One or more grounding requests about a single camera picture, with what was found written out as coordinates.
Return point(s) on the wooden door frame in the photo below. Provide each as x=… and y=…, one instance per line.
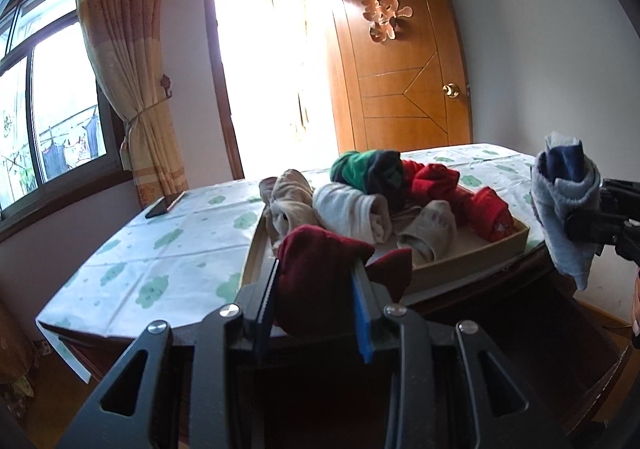
x=220, y=79

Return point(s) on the wooden drawer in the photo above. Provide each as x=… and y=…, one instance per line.
x=600, y=379

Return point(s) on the person's right hand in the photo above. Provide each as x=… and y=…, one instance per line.
x=636, y=319

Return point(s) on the dark curtain wall hook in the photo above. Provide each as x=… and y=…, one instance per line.
x=165, y=85

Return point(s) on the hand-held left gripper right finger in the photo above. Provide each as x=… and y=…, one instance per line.
x=361, y=319

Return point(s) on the dark patterned cloth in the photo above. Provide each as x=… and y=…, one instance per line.
x=15, y=369

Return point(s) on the yellow checked curtain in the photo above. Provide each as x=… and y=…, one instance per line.
x=125, y=29

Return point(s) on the brass door knob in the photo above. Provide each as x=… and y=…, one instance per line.
x=451, y=90

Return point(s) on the beige underwear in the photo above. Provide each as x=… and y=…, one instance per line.
x=292, y=199

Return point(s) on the paper cut door ornament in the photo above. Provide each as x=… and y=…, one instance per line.
x=387, y=14

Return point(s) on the black smartphone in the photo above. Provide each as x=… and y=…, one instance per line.
x=165, y=205

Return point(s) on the wooden door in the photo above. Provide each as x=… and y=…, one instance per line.
x=400, y=79

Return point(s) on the dark red underwear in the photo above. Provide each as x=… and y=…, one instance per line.
x=310, y=269

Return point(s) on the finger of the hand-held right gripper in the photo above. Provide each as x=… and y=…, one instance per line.
x=592, y=227
x=622, y=196

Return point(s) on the patterned hanging garment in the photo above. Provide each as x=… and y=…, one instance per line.
x=76, y=151

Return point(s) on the dark hanging tank top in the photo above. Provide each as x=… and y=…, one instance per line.
x=54, y=158

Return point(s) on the white underwear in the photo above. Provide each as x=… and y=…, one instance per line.
x=345, y=209

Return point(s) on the green and navy underwear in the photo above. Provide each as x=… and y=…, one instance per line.
x=355, y=169

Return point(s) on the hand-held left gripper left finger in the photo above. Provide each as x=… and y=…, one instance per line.
x=262, y=324

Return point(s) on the pile of socks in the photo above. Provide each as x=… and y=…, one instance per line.
x=430, y=229

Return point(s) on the shallow cardboard box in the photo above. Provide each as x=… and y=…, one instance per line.
x=450, y=265

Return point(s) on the sliding glass window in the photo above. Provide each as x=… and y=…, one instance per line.
x=60, y=79

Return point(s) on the dark hanging garment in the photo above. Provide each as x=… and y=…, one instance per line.
x=92, y=136

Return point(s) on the green cloud print tablecloth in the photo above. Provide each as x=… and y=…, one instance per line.
x=150, y=254

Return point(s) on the grey and navy underwear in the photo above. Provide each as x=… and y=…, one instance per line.
x=555, y=209

